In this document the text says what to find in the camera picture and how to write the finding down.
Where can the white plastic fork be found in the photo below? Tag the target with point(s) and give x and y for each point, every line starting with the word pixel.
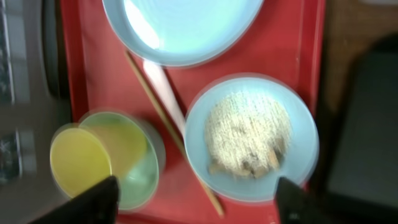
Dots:
pixel 162 86

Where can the grey dishwasher rack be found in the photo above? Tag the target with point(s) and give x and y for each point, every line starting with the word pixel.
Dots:
pixel 34 104

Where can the yellow plastic cup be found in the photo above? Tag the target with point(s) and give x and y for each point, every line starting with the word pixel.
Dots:
pixel 80 157

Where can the large light blue plate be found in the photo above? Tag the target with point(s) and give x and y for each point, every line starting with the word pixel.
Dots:
pixel 180 33

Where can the rice food scraps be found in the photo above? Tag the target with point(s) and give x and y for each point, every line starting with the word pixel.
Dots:
pixel 247 134

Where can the green saucer bowl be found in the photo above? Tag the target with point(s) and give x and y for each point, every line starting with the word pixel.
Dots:
pixel 140 174

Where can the wooden chopstick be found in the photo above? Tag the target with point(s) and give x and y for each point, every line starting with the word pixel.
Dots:
pixel 170 127

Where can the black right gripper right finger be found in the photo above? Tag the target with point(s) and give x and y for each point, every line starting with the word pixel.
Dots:
pixel 295 206

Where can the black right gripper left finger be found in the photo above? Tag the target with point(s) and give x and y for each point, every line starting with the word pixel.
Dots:
pixel 97 205

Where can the small light blue bowl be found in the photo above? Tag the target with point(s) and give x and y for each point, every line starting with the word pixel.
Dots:
pixel 299 161

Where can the red plastic tray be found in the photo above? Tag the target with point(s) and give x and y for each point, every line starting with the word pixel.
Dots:
pixel 284 42

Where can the black waste tray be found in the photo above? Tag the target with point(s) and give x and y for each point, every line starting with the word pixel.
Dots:
pixel 356 176

